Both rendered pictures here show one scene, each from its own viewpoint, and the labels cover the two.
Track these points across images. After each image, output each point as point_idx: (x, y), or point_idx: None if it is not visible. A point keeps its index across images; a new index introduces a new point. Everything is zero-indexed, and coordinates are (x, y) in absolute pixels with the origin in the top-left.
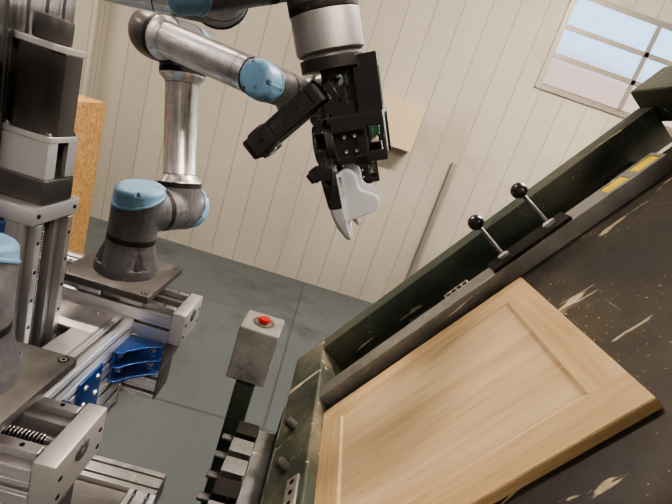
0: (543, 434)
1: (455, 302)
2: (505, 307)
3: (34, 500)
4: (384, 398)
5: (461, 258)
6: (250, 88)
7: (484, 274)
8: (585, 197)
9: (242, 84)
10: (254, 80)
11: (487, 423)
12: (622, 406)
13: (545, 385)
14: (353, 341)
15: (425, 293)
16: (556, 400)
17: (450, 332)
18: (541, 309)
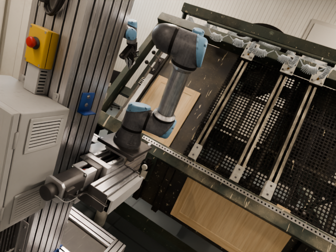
0: (189, 103)
1: (147, 84)
2: (161, 83)
3: (144, 156)
4: None
5: (131, 69)
6: (131, 38)
7: (149, 75)
8: (151, 48)
9: (129, 36)
10: (133, 35)
11: (178, 106)
12: (197, 95)
13: (183, 96)
14: (107, 103)
15: (123, 82)
16: (187, 98)
17: (150, 92)
18: None
